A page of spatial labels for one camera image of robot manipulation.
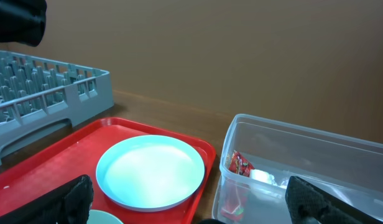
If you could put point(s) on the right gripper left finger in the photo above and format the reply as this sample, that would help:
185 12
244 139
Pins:
69 203

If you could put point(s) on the grey dishwasher rack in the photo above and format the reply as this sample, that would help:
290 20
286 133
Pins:
39 96

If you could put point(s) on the large light blue plate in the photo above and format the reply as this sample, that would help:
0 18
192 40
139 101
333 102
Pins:
150 173

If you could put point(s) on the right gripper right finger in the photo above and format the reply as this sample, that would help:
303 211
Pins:
332 203

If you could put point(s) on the red plastic tray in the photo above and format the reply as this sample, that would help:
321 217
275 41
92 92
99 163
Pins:
78 154

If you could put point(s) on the white tissue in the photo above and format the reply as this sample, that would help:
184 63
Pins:
267 178

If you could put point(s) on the green bowl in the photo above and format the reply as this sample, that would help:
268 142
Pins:
101 217

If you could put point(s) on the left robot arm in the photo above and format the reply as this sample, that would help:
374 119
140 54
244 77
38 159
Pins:
22 21

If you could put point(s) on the red snack wrapper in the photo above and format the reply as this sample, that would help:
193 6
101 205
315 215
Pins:
235 194

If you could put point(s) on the clear plastic bin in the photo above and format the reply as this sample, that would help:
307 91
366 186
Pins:
284 150

